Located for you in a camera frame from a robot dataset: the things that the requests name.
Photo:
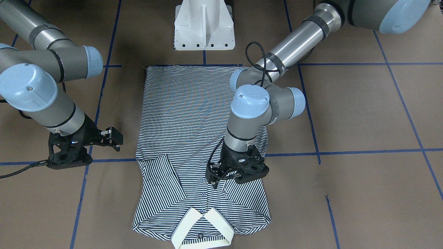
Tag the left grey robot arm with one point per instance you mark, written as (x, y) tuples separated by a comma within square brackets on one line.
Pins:
[(259, 102)]

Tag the striped polo shirt white collar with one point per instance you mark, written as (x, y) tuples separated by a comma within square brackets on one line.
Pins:
[(184, 116)]

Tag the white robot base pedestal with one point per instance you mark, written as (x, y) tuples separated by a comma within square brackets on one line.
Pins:
[(203, 25)]

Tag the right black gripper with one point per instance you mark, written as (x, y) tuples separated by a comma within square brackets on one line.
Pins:
[(90, 130)]

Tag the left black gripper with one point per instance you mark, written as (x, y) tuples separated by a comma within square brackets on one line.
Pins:
[(225, 159)]

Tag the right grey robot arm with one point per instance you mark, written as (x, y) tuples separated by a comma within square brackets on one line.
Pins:
[(29, 83)]

